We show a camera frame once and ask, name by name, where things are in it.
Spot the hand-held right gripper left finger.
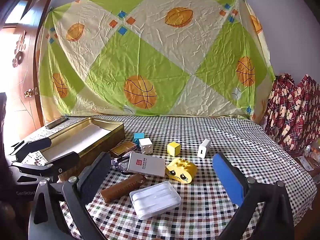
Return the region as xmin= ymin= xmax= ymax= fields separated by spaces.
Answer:
xmin=28 ymin=151 xmax=112 ymax=240

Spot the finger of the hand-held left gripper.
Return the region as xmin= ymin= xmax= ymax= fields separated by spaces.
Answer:
xmin=11 ymin=151 xmax=80 ymax=178
xmin=10 ymin=137 xmax=52 ymax=162

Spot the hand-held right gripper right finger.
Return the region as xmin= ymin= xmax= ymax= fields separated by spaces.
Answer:
xmin=212 ymin=151 xmax=300 ymax=240

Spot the dark foil packet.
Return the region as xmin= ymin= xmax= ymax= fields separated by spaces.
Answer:
xmin=110 ymin=155 xmax=132 ymax=173

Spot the brown rectangular case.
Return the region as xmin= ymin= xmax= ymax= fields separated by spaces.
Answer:
xmin=99 ymin=173 xmax=147 ymax=203

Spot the gold tin box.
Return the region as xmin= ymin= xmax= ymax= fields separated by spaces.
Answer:
xmin=40 ymin=116 xmax=126 ymax=180

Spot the yellow face toy brick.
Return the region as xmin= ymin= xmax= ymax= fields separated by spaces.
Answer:
xmin=165 ymin=157 xmax=198 ymax=183

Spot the white card red logo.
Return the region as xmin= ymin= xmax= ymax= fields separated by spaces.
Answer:
xmin=126 ymin=151 xmax=167 ymax=177

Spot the blue toy brick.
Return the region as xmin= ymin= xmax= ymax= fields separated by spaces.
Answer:
xmin=133 ymin=132 xmax=146 ymax=145

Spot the white toy brick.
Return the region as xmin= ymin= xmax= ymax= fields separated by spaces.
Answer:
xmin=139 ymin=137 xmax=153 ymax=155

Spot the yellow cube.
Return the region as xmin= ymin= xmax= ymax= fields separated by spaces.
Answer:
xmin=167 ymin=142 xmax=181 ymax=157

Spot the white plastic box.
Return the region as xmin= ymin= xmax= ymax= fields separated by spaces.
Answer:
xmin=129 ymin=181 xmax=182 ymax=220

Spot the black flat bar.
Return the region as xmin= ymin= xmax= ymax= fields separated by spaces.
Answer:
xmin=45 ymin=116 xmax=69 ymax=130

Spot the white paper liner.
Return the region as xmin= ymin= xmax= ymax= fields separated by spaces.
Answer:
xmin=54 ymin=124 xmax=113 ymax=155

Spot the wooden door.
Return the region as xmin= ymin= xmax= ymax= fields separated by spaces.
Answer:
xmin=0 ymin=0 xmax=57 ymax=143

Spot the checkered tablecloth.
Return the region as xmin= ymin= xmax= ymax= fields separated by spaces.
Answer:
xmin=10 ymin=115 xmax=318 ymax=240

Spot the clear plastic bag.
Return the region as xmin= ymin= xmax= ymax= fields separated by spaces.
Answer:
xmin=295 ymin=140 xmax=320 ymax=173

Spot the red bear printed cloth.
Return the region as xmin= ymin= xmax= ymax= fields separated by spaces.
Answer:
xmin=260 ymin=73 xmax=320 ymax=158

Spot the red door decoration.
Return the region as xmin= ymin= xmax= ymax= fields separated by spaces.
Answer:
xmin=12 ymin=30 xmax=27 ymax=68

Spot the green basketball printed sheet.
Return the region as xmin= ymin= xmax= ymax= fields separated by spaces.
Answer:
xmin=37 ymin=0 xmax=275 ymax=120

